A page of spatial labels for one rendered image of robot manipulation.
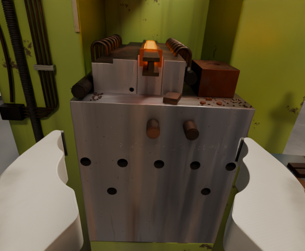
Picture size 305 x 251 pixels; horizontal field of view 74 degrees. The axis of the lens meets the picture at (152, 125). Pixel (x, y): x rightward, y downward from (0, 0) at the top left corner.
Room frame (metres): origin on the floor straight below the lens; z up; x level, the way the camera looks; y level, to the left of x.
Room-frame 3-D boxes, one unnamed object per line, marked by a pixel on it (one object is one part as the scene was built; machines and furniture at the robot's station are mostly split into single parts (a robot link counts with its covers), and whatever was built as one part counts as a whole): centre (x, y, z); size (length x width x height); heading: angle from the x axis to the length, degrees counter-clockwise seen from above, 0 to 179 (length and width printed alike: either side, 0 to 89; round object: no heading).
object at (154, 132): (0.36, 0.00, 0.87); 0.04 x 0.03 x 0.03; 2
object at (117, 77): (0.65, 0.04, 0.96); 0.42 x 0.20 x 0.09; 2
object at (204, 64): (0.51, -0.14, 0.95); 0.12 x 0.09 x 0.07; 2
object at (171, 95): (0.41, -0.04, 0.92); 0.04 x 0.03 x 0.01; 163
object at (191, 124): (0.36, -0.08, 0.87); 0.04 x 0.03 x 0.03; 2
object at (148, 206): (0.66, -0.01, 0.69); 0.56 x 0.38 x 0.45; 2
